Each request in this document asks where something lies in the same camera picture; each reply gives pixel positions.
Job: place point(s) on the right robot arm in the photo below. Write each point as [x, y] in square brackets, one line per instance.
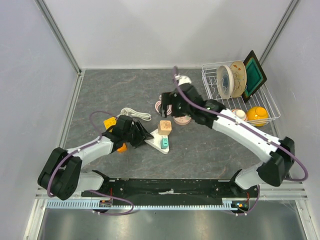
[276, 155]

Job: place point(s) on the teal charger adapter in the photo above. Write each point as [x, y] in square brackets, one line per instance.
[164, 143]

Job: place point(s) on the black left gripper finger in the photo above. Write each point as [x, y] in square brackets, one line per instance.
[139, 139]
[142, 131]

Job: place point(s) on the cream plate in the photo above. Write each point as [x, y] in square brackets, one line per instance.
[225, 82]

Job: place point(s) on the pink round power strip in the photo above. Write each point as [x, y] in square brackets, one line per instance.
[182, 120]

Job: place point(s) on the white triangular power strip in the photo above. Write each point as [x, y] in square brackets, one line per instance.
[159, 142]

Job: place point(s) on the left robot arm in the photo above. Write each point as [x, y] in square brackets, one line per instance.
[61, 175]

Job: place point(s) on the red white patterned bowl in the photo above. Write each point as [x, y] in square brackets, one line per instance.
[240, 114]

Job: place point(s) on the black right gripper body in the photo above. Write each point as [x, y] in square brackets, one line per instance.
[178, 109]

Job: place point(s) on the beige cube socket adapter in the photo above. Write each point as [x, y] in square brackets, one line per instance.
[164, 127]

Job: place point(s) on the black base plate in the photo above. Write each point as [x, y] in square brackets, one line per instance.
[174, 191]

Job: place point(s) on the beige patterned plate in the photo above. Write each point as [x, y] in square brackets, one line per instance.
[239, 74]

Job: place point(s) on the yellow cube socket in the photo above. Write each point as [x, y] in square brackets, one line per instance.
[110, 122]

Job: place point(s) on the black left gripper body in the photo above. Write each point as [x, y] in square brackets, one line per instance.
[129, 136]

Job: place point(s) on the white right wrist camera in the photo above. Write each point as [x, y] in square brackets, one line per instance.
[182, 79]

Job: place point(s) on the green square dish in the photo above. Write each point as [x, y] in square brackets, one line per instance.
[256, 77]

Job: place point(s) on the white wire dish rack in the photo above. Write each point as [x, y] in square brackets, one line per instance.
[262, 98]

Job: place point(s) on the orange power strip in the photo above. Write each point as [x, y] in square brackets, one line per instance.
[122, 149]

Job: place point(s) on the grey cable duct rail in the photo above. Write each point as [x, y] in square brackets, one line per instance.
[99, 204]

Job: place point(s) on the yellow bowl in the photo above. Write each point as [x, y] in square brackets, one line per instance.
[257, 116]

